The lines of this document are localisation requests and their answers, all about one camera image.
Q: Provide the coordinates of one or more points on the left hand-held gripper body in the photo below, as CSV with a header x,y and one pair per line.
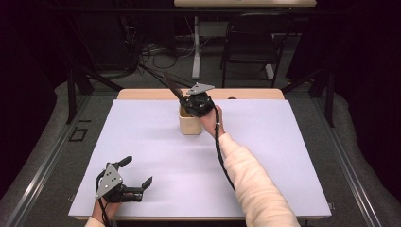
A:
x,y
112,187

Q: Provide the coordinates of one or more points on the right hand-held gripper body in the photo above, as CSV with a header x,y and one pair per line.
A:
x,y
200,104

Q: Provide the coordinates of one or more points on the square wooden holder cup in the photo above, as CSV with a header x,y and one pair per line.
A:
x,y
189,126

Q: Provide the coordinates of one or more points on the person's right hand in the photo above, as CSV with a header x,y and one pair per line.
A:
x,y
212,123

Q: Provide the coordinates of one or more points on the person's left hand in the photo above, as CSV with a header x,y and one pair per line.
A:
x,y
107,210

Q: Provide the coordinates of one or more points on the white table mat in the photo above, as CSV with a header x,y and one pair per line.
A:
x,y
157,157

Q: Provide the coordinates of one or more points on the wooden table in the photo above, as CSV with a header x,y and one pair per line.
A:
x,y
151,94

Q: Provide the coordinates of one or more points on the white-legged desk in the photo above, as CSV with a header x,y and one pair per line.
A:
x,y
196,60

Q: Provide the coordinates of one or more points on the black tape strip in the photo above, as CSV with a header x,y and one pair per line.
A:
x,y
84,120

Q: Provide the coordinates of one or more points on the black chair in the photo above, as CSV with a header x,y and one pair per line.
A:
x,y
252,44

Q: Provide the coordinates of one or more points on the black metal stand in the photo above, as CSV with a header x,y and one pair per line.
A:
x,y
329,97
72,94

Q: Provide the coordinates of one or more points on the aluminium floor rail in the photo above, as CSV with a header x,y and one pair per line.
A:
x,y
41,170
346,170

